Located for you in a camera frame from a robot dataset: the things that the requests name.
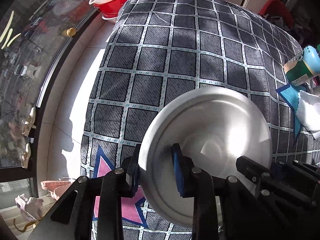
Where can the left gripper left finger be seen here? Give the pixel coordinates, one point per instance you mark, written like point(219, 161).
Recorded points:
point(72, 215)

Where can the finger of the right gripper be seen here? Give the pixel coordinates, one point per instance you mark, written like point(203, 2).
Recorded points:
point(295, 182)

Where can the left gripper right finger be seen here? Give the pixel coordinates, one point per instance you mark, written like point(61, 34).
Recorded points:
point(194, 182)

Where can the small white bowl back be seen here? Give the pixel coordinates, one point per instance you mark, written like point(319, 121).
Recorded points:
point(213, 126)

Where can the white towel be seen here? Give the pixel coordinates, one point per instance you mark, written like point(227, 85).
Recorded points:
point(308, 112)

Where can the green bottle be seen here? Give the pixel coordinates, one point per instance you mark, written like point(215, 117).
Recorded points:
point(303, 66)

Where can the checkered star tablecloth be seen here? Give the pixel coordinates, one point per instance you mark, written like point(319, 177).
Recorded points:
point(161, 49)

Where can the yellow window knob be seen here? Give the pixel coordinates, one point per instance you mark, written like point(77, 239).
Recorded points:
point(70, 32)

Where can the gold wire rack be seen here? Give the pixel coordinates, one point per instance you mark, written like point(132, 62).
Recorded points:
point(26, 225)

